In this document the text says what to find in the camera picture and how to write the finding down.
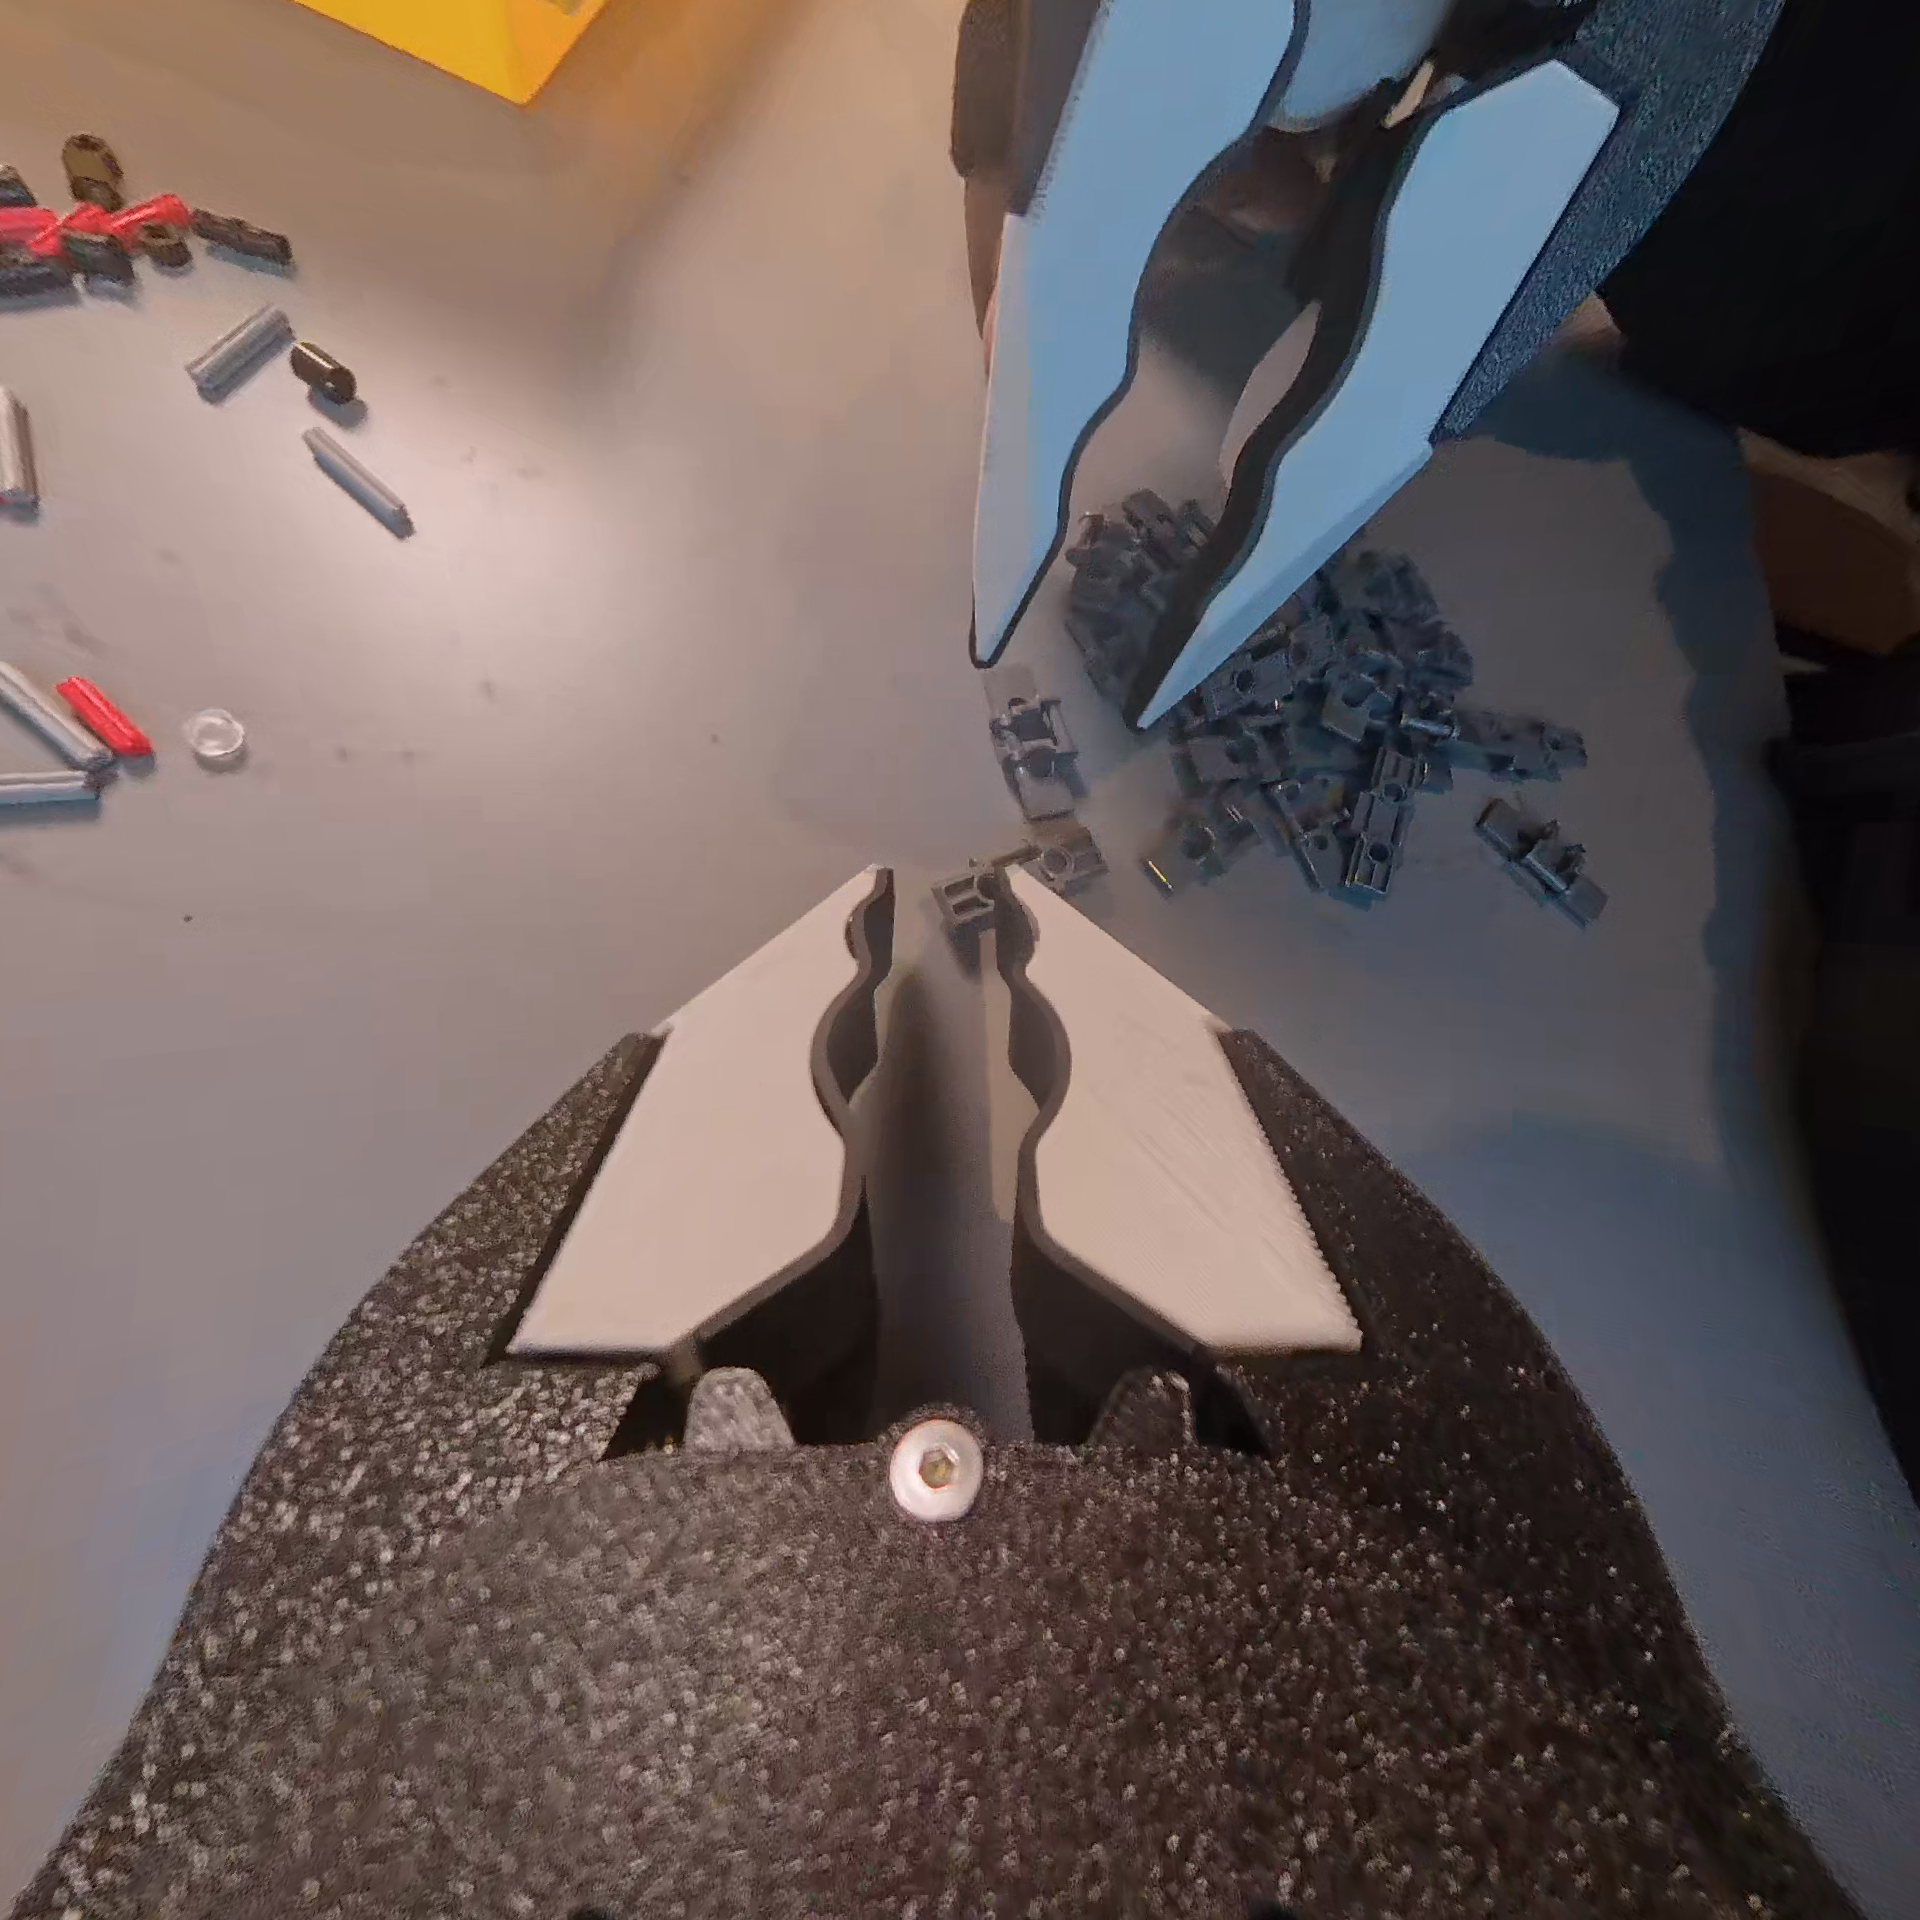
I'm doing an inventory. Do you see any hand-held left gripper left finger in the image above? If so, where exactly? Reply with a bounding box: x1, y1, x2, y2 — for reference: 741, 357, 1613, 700
508, 865, 896, 1443

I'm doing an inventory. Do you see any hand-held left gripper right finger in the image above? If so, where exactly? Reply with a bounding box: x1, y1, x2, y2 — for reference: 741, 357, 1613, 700
982, 865, 1363, 1443

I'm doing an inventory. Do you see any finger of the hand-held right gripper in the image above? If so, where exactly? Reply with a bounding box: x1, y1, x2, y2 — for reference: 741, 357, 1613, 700
969, 0, 1309, 670
1129, 68, 1624, 733

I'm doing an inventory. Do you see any single grey track link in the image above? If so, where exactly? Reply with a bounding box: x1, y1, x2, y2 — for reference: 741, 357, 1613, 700
929, 856, 1014, 948

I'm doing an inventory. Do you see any small grey track link cluster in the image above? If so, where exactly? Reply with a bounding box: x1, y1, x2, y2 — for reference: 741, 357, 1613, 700
988, 490, 1609, 926

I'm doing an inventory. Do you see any person's right forearm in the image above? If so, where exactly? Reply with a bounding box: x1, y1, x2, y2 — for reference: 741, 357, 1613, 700
1612, 0, 1920, 455

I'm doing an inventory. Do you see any grey desk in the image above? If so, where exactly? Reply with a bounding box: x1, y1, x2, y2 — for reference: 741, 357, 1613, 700
0, 0, 1920, 1846

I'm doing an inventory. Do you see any yellow storage bin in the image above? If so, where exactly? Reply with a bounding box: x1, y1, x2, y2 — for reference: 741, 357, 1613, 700
293, 0, 608, 107

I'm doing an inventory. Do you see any scatter of black red pins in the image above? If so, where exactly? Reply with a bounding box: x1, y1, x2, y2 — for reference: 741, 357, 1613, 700
0, 133, 417, 823

